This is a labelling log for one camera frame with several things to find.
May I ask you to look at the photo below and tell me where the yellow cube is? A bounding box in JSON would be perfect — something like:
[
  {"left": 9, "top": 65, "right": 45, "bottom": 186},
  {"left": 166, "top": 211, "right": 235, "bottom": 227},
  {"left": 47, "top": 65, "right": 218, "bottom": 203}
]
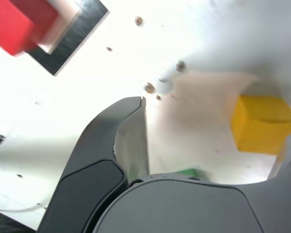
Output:
[{"left": 230, "top": 94, "right": 291, "bottom": 156}]

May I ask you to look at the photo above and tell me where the green cube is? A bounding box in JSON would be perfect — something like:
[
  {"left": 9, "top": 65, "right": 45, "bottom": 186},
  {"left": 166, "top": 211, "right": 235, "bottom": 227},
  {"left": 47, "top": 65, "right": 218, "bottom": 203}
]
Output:
[{"left": 175, "top": 168, "right": 210, "bottom": 182}]

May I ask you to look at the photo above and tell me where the black tape square outline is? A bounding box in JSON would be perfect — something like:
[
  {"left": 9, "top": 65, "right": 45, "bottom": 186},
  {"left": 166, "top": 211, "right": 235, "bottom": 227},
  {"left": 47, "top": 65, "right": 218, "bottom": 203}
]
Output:
[{"left": 28, "top": 0, "right": 111, "bottom": 76}]

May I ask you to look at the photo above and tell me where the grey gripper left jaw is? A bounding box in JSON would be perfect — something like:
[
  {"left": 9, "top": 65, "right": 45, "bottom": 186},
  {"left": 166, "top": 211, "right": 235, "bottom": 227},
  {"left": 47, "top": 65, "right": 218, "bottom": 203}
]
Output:
[{"left": 37, "top": 96, "right": 151, "bottom": 233}]

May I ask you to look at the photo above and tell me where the red cube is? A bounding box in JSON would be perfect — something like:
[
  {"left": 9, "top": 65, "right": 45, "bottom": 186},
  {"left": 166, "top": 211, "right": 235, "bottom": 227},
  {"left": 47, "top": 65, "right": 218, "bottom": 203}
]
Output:
[{"left": 0, "top": 0, "right": 61, "bottom": 57}]

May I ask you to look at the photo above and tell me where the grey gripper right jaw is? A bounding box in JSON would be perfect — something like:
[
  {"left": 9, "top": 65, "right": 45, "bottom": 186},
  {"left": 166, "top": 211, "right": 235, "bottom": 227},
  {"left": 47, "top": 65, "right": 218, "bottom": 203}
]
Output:
[{"left": 93, "top": 130, "right": 291, "bottom": 233}]

